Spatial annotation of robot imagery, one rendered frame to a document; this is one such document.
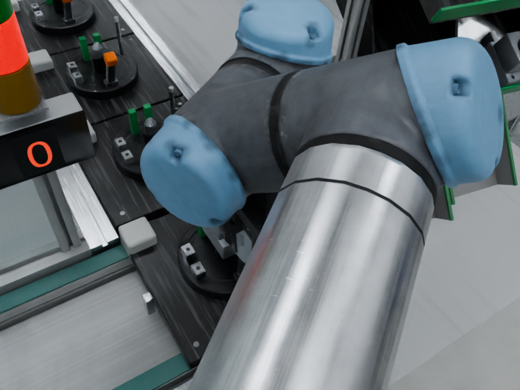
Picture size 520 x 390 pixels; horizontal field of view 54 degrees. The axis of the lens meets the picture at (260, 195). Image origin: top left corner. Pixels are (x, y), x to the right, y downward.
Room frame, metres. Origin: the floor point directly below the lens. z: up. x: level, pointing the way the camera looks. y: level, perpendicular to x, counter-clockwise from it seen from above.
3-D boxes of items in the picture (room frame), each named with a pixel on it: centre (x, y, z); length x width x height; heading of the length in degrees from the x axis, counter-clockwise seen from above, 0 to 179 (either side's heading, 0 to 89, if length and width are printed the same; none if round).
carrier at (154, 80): (0.84, 0.34, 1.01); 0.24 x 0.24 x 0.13; 36
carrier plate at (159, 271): (0.43, 0.04, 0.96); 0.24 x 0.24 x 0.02; 36
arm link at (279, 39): (0.36, -0.01, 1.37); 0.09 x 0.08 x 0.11; 157
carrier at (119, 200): (0.64, 0.19, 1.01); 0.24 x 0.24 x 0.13; 36
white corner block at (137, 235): (0.45, 0.18, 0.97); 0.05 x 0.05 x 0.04; 36
